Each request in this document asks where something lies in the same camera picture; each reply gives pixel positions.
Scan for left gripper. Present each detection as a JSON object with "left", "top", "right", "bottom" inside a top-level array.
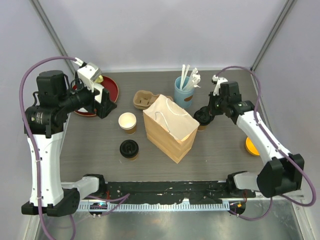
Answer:
[{"left": 58, "top": 76, "right": 117, "bottom": 118}]

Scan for black lid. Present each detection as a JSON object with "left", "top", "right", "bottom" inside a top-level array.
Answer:
[
  {"left": 119, "top": 139, "right": 139, "bottom": 159},
  {"left": 193, "top": 106, "right": 215, "bottom": 126}
]

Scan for paper cup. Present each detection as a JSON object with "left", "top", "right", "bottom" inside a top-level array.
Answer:
[
  {"left": 197, "top": 124, "right": 208, "bottom": 131},
  {"left": 127, "top": 154, "right": 139, "bottom": 161}
]

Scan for brown paper bag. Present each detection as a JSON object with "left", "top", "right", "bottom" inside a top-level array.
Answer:
[{"left": 142, "top": 94, "right": 200, "bottom": 164}]

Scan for stack of paper cups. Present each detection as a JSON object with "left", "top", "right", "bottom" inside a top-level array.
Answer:
[{"left": 118, "top": 112, "right": 137, "bottom": 135}]

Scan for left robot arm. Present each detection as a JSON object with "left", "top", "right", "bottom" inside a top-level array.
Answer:
[{"left": 21, "top": 70, "right": 117, "bottom": 217}]

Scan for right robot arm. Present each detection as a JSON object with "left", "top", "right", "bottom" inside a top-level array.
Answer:
[{"left": 194, "top": 77, "right": 305, "bottom": 198}]

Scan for yellow mug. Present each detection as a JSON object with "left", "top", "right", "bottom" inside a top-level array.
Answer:
[{"left": 94, "top": 75, "right": 104, "bottom": 84}]

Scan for red round tray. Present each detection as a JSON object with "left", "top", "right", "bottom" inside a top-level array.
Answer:
[{"left": 75, "top": 76, "right": 119, "bottom": 117}]

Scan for blue straw holder cup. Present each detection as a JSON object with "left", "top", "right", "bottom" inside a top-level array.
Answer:
[{"left": 173, "top": 76, "right": 195, "bottom": 109}]

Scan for white wrapped straws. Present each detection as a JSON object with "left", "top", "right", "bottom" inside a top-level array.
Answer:
[{"left": 179, "top": 64, "right": 201, "bottom": 91}]

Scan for orange bowl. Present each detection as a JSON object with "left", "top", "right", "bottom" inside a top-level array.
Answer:
[{"left": 245, "top": 137, "right": 260, "bottom": 156}]

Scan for cardboard cup carrier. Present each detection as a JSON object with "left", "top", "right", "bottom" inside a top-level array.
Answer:
[{"left": 133, "top": 90, "right": 160, "bottom": 110}]

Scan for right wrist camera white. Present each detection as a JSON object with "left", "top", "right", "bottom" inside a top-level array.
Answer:
[{"left": 211, "top": 75, "right": 228, "bottom": 96}]

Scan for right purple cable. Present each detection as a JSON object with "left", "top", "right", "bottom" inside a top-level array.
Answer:
[{"left": 216, "top": 65, "right": 317, "bottom": 221}]

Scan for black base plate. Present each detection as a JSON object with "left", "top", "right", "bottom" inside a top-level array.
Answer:
[{"left": 97, "top": 180, "right": 256, "bottom": 205}]

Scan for aluminium front rail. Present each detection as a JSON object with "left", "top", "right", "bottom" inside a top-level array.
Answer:
[{"left": 59, "top": 179, "right": 306, "bottom": 213}]

